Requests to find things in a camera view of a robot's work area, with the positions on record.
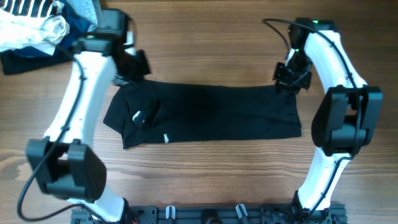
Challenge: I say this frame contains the white garment on pile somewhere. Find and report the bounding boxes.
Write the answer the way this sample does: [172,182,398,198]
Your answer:
[1,10,70,55]

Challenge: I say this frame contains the grey rail clamp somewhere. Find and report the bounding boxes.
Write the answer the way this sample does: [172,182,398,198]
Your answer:
[165,205,176,220]
[235,203,249,224]

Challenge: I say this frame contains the black t-shirt with logo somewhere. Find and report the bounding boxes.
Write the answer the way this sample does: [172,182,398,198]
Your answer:
[103,80,302,149]

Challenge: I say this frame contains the navy blue garment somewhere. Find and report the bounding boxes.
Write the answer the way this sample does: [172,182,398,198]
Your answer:
[12,1,90,57]

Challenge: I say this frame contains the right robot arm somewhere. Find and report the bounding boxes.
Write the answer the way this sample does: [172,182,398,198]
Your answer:
[273,17,383,223]

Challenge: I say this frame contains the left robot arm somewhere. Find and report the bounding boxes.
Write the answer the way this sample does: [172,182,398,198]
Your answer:
[17,31,148,223]

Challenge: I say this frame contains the left grey rail clamp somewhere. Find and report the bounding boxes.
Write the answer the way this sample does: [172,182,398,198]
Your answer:
[165,205,176,220]

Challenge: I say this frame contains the right black cable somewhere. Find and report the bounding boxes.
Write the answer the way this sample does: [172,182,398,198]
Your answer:
[262,17,364,218]

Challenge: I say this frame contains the right grey rail clamp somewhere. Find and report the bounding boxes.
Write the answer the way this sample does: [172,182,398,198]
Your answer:
[235,203,249,224]

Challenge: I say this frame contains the black white striped garment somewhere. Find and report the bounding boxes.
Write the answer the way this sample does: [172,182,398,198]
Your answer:
[1,0,64,18]

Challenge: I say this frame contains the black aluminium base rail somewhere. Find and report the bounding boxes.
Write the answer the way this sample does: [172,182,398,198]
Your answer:
[70,203,348,224]

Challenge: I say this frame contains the black folded garment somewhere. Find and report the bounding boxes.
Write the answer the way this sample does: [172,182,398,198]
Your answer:
[1,50,71,75]

